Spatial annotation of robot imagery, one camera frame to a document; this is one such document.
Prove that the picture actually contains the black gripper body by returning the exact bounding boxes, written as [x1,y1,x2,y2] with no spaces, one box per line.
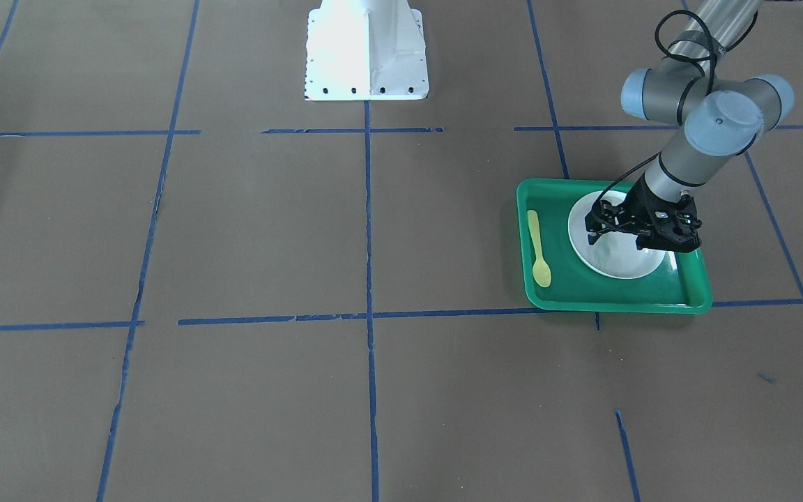
[600,174,696,234]

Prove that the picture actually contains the yellow plastic spoon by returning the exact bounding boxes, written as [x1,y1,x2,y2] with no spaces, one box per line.
[526,209,552,288]

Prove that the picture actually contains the green plastic tray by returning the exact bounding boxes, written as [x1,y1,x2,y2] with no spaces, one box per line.
[516,178,713,314]

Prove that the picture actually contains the white round plate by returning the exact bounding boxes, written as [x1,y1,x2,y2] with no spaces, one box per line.
[567,191,673,280]

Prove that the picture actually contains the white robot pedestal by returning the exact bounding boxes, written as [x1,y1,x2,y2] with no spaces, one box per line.
[304,1,430,102]

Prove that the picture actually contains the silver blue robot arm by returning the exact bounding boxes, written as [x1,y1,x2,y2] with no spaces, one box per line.
[584,1,795,253]

